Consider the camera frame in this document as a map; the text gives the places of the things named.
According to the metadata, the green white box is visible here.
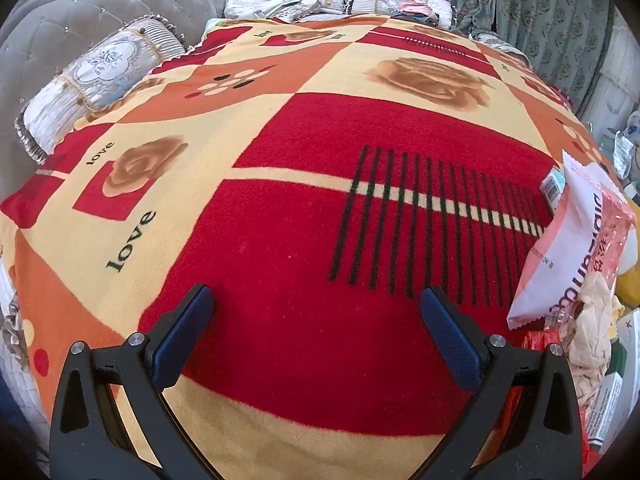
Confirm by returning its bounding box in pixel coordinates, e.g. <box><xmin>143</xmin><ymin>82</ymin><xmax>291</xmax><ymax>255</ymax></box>
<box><xmin>582</xmin><ymin>307</ymin><xmax>640</xmax><ymax>453</ymax></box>

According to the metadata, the beige paper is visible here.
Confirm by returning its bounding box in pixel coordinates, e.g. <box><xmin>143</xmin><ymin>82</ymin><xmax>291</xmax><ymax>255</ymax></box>
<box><xmin>560</xmin><ymin>272</ymin><xmax>626</xmax><ymax>428</ymax></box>

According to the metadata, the covered standing air conditioner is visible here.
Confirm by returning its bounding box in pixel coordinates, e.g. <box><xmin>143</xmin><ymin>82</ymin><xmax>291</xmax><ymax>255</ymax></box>
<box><xmin>575</xmin><ymin>10</ymin><xmax>640</xmax><ymax>126</ymax></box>

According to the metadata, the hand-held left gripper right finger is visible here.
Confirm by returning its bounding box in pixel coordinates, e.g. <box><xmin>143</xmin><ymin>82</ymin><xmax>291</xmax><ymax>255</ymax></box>
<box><xmin>419</xmin><ymin>286</ymin><xmax>586</xmax><ymax>480</ymax></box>

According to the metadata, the green patterned curtain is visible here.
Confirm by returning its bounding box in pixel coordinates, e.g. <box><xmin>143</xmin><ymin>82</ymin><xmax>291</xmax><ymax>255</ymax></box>
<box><xmin>345</xmin><ymin>0</ymin><xmax>616</xmax><ymax>111</ymax></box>

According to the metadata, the silver foil bag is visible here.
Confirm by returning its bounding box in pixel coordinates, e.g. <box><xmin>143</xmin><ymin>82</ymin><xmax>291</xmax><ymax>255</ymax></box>
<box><xmin>610</xmin><ymin>130</ymin><xmax>638</xmax><ymax>178</ymax></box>

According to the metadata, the pile of clothes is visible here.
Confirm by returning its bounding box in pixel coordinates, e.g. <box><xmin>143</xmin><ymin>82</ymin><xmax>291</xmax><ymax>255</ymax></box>
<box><xmin>390</xmin><ymin>0</ymin><xmax>443</xmax><ymax>26</ymax></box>

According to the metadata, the grey tufted sofa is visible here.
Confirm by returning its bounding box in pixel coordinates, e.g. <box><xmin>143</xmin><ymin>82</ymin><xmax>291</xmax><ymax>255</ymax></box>
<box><xmin>0</xmin><ymin>0</ymin><xmax>221</xmax><ymax>201</ymax></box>

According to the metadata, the teal tissue pack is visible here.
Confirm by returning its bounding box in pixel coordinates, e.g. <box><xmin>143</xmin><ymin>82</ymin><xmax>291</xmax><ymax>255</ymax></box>
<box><xmin>542</xmin><ymin>167</ymin><xmax>568</xmax><ymax>213</ymax></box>

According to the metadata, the pink snack packet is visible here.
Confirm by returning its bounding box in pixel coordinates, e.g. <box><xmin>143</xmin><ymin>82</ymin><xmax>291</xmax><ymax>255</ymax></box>
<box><xmin>506</xmin><ymin>150</ymin><xmax>638</xmax><ymax>331</ymax></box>

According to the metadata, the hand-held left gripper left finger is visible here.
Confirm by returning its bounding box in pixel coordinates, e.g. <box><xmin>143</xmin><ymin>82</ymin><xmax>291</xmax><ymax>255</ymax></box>
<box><xmin>48</xmin><ymin>283</ymin><xmax>221</xmax><ymax>480</ymax></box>

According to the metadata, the white floral sofa cover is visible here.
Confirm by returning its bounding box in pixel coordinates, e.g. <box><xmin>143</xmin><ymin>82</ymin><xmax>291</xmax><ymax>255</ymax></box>
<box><xmin>0</xmin><ymin>255</ymin><xmax>36</xmax><ymax>396</ymax></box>

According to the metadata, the red wrapper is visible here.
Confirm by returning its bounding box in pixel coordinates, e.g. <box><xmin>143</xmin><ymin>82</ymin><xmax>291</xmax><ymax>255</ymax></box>
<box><xmin>520</xmin><ymin>327</ymin><xmax>563</xmax><ymax>356</ymax></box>

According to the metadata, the red orange printed blanket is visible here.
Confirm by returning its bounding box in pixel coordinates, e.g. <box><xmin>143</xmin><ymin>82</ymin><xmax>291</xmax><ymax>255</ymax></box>
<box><xmin>0</xmin><ymin>14</ymin><xmax>626</xmax><ymax>480</ymax></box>

